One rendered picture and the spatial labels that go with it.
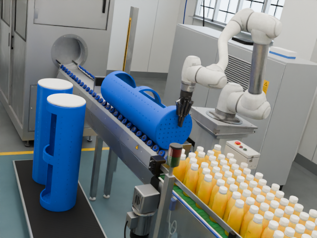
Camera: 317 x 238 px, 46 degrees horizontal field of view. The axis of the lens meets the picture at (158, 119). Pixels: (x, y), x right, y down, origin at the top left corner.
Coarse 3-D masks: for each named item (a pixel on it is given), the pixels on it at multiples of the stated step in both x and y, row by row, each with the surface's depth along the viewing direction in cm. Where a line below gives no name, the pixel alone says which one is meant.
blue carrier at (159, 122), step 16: (112, 80) 289; (128, 80) 309; (112, 96) 281; (128, 96) 264; (144, 96) 254; (128, 112) 261; (144, 112) 244; (160, 112) 234; (144, 128) 244; (160, 128) 233; (176, 128) 239; (160, 144) 238
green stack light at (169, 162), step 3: (168, 156) 175; (168, 159) 175; (171, 159) 174; (174, 159) 174; (177, 159) 174; (168, 162) 175; (171, 162) 175; (174, 162) 175; (177, 162) 175; (168, 165) 176; (171, 165) 175; (174, 165) 175; (177, 165) 176
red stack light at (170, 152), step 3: (168, 150) 175; (171, 150) 173; (174, 150) 172; (177, 150) 172; (180, 150) 173; (168, 153) 175; (171, 153) 174; (174, 153) 173; (177, 153) 173; (180, 153) 174; (171, 156) 174; (174, 156) 173; (177, 156) 174; (180, 156) 175
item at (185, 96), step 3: (180, 93) 229; (183, 93) 227; (186, 93) 226; (189, 93) 226; (180, 96) 229; (183, 96) 227; (186, 96) 227; (189, 96) 227; (180, 99) 228; (183, 99) 229; (186, 99) 230; (189, 99) 232; (180, 102) 231; (183, 102) 230; (186, 102) 231
